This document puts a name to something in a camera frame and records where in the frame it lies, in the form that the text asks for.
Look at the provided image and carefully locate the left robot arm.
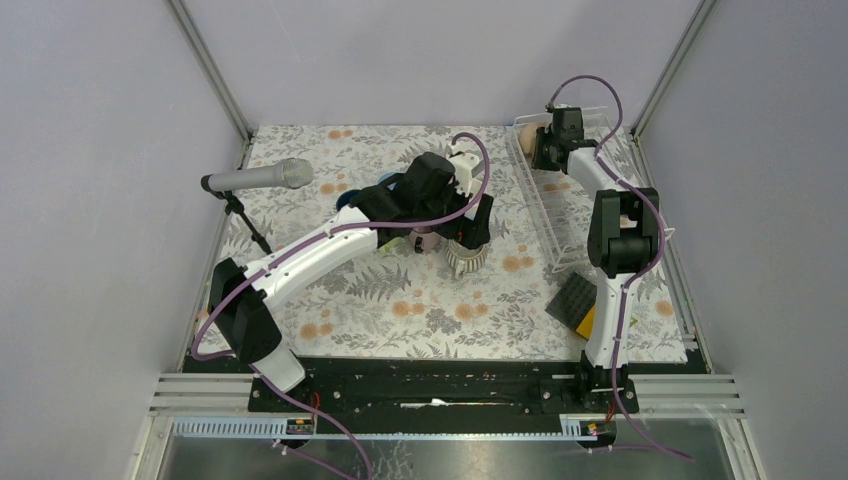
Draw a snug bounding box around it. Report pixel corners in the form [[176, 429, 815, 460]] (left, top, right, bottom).
[[203, 151, 493, 411]]

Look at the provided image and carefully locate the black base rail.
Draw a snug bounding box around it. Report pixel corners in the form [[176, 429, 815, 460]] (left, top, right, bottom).
[[180, 354, 710, 439]]

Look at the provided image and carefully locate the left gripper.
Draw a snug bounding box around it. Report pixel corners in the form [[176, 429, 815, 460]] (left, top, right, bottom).
[[417, 179, 493, 250]]

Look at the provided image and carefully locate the white cable duct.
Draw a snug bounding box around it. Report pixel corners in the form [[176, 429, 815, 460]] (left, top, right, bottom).
[[173, 415, 601, 446]]

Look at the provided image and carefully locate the left aluminium frame post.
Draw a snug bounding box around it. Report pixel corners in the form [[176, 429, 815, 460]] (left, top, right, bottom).
[[164, 0, 253, 142]]

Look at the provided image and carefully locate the black tripod mic stand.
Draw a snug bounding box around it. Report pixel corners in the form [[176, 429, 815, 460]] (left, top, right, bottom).
[[222, 191, 272, 254]]

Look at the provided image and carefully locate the mauve cup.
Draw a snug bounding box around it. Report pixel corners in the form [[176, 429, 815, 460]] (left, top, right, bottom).
[[408, 227, 442, 254]]

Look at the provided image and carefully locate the aluminium frame post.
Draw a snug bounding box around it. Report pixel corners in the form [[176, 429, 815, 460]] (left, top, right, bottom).
[[164, 0, 253, 142], [630, 0, 719, 138]]

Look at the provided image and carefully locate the beige ribbed cup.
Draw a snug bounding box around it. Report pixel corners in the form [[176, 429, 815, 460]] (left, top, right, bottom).
[[518, 122, 544, 158]]

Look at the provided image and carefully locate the silver microphone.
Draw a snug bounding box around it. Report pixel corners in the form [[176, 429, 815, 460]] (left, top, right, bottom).
[[200, 158, 314, 193]]

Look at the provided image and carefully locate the dark blue cup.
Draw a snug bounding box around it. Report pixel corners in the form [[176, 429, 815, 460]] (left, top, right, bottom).
[[335, 189, 360, 211]]

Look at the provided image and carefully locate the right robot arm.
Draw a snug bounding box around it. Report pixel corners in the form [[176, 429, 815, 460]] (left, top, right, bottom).
[[532, 104, 665, 415]]

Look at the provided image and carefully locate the light green cup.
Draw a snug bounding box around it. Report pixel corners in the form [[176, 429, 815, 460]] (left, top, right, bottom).
[[379, 238, 403, 253]]

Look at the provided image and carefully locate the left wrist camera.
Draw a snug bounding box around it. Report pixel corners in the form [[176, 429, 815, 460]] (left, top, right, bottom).
[[448, 152, 485, 198]]

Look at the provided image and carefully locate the dark grey building plate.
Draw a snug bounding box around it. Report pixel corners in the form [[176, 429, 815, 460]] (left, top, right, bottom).
[[545, 273, 597, 333]]

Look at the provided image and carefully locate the striped grey cup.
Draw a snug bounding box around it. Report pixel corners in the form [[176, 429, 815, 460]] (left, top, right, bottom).
[[445, 240, 489, 280]]

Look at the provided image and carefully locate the right aluminium frame post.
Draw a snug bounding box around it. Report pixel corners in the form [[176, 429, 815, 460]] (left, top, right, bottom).
[[630, 0, 719, 138]]

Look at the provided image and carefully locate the white wire dish rack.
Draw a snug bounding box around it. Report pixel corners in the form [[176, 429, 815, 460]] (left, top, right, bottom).
[[507, 106, 646, 275]]

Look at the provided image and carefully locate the floral table mat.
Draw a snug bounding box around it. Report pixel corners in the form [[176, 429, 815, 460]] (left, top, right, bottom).
[[190, 125, 690, 364]]

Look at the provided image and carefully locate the light blue cup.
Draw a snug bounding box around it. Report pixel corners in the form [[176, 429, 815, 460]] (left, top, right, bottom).
[[377, 172, 402, 189]]

